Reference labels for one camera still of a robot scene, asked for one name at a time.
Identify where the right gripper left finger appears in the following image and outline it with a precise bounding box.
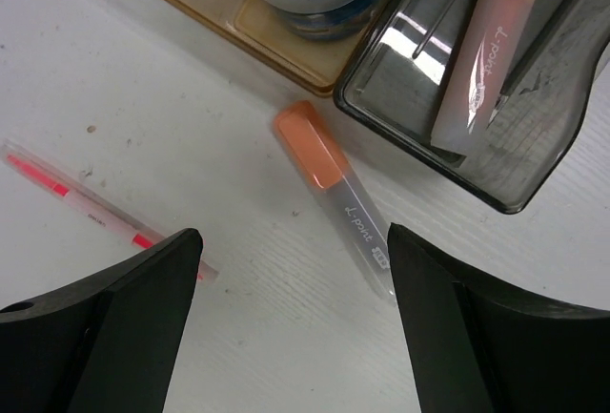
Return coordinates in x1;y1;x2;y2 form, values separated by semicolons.
1;229;203;412

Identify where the yellow-orange cap highlighter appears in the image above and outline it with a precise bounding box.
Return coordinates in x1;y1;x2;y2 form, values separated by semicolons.
430;0;535;155

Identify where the pink slim pen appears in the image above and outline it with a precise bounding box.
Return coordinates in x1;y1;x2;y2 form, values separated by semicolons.
1;138;220;284

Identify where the smoky grey plastic bin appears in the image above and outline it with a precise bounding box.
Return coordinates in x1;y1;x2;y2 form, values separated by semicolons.
334;0;609;214

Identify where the orange cap highlighter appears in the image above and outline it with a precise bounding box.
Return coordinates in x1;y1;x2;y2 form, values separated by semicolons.
273;101;397;304

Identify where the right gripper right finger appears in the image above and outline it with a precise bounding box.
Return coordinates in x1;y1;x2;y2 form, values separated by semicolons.
388;224;609;412

